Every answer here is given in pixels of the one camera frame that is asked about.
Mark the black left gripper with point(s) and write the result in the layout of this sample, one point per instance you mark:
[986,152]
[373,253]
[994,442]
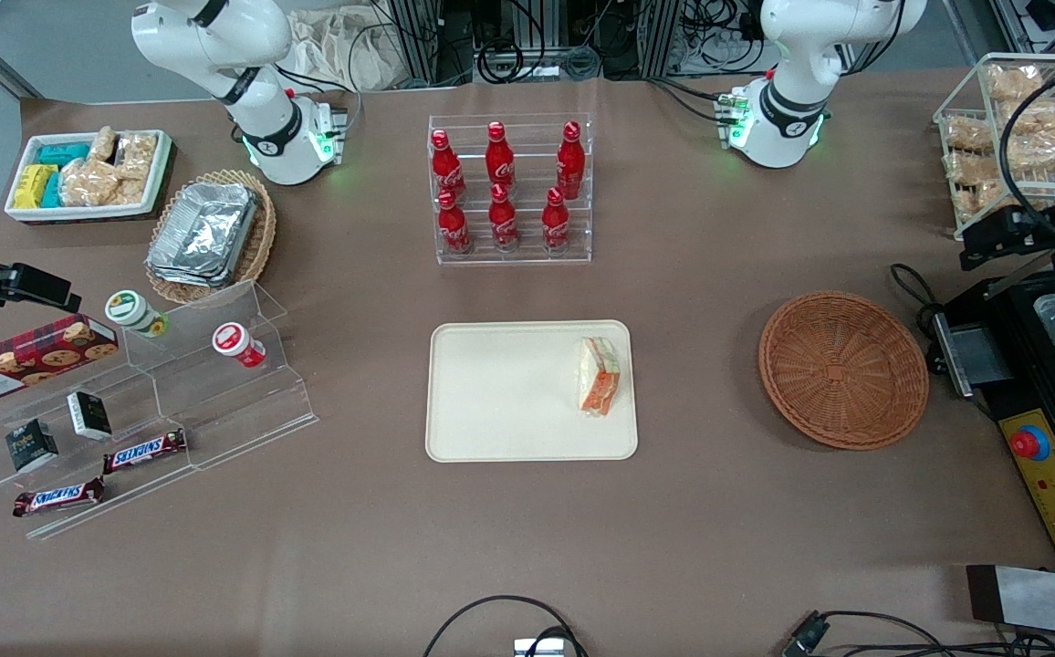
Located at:
[1036,227]

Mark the triangle sandwich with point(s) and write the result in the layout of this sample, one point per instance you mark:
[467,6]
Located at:
[599,379]

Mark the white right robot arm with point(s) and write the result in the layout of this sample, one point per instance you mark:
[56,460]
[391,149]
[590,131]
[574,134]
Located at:
[254,91]

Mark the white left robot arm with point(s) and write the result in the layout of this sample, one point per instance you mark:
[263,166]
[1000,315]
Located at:
[792,91]

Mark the white rectangular snack tray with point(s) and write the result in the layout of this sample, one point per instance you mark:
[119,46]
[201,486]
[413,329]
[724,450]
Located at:
[161,178]

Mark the round brown wicker basket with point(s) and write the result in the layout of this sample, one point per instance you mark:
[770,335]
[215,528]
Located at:
[842,370]

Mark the oval light wicker basket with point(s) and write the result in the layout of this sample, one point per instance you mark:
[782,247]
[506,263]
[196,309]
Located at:
[263,237]

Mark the beige plastic serving tray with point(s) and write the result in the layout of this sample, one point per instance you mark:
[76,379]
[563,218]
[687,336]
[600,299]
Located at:
[509,392]

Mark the clear bag of rice crackers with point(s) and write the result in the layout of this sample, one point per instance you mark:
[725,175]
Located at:
[130,192]
[88,182]
[137,155]
[1043,152]
[1013,82]
[967,134]
[975,199]
[103,144]
[1039,117]
[970,169]

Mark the red tartan Walkers cookie box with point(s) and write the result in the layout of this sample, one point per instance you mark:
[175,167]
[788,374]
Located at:
[30,360]

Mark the green lidded yogurt cup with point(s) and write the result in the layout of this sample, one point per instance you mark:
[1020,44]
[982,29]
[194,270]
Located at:
[130,310]

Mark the teal snack packet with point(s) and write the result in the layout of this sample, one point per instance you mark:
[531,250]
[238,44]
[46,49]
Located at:
[52,192]
[62,152]

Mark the yellow snack packet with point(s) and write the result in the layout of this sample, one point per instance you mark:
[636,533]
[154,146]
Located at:
[33,184]

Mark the grey metal plate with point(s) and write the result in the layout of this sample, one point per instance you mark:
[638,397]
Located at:
[975,356]

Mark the small black Face box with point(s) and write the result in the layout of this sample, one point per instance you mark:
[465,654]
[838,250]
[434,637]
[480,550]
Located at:
[31,445]
[89,415]

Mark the black sealing machine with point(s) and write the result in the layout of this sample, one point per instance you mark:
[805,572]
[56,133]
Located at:
[1025,383]

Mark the stacked aluminium foil containers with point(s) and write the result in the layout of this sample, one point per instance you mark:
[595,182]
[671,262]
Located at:
[203,233]

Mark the Snickers chocolate bar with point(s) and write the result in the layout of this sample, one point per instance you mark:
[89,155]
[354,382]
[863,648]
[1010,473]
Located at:
[144,450]
[57,497]

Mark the red lidded yogurt cup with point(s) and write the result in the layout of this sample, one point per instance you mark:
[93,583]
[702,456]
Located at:
[234,342]

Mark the red emergency stop button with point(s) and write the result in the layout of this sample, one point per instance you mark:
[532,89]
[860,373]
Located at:
[1029,444]

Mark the yellow control panel box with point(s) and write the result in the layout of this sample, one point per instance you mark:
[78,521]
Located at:
[1052,497]

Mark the grey flat mat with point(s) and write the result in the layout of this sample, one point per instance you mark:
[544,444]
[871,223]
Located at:
[1048,600]

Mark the beige cloth bag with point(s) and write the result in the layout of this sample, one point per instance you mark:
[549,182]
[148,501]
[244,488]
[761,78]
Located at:
[336,50]

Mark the red cola bottle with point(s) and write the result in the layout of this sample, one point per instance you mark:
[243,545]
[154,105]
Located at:
[443,164]
[502,221]
[499,157]
[555,223]
[452,226]
[570,160]

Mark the clear acrylic bottle rack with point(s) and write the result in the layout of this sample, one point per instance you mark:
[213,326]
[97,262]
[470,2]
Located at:
[527,246]

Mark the small silver device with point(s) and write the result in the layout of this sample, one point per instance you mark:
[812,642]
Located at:
[538,648]

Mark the aluminium frame post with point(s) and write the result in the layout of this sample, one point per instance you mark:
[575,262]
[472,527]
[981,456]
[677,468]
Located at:
[413,36]
[666,36]

